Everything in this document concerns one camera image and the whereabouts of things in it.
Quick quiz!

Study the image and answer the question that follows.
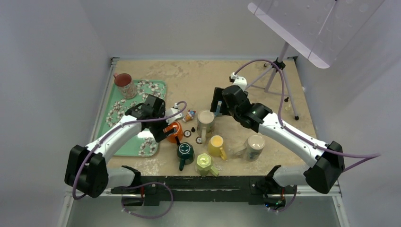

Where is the orange mug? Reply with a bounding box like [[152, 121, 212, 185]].
[[164, 122, 183, 143]]

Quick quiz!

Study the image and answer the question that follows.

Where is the pink ghost mug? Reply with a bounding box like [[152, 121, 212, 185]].
[[113, 73, 137, 99]]

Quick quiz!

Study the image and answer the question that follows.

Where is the grey music stand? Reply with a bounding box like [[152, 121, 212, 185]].
[[240, 0, 401, 123]]

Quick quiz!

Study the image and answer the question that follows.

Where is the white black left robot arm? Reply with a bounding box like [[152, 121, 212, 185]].
[[64, 95, 173, 200]]

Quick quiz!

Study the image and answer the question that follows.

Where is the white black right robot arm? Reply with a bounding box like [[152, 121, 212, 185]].
[[210, 85, 345, 194]]

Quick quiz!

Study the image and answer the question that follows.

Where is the blue mug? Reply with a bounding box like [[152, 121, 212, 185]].
[[215, 101, 222, 115]]

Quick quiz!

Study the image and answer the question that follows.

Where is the teal seashell mug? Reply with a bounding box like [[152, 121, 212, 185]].
[[197, 110, 215, 144]]

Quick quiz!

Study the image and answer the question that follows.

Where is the dark green mug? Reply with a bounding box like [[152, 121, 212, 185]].
[[177, 142, 194, 171]]

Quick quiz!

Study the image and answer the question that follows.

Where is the yellow mug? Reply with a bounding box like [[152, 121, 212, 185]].
[[208, 135, 227, 160]]

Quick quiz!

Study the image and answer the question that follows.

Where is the cream coral mug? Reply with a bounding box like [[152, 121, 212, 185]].
[[230, 135, 266, 162]]

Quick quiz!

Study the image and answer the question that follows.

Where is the light green hexagonal mug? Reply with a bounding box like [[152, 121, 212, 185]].
[[196, 153, 219, 177]]

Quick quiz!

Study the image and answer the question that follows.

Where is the ice cream cone toy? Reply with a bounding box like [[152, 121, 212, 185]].
[[182, 110, 196, 122]]

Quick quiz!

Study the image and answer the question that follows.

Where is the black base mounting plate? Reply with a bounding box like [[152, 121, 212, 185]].
[[111, 175, 297, 207]]

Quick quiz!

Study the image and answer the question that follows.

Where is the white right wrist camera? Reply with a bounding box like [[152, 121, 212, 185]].
[[229, 72, 247, 91]]

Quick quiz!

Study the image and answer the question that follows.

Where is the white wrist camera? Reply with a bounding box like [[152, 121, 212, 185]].
[[165, 107, 184, 125], [229, 72, 247, 91]]

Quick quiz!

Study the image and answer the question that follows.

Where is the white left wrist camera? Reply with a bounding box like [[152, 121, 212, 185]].
[[165, 107, 184, 125]]

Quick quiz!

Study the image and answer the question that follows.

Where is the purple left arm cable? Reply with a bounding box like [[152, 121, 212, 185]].
[[72, 101, 188, 219]]

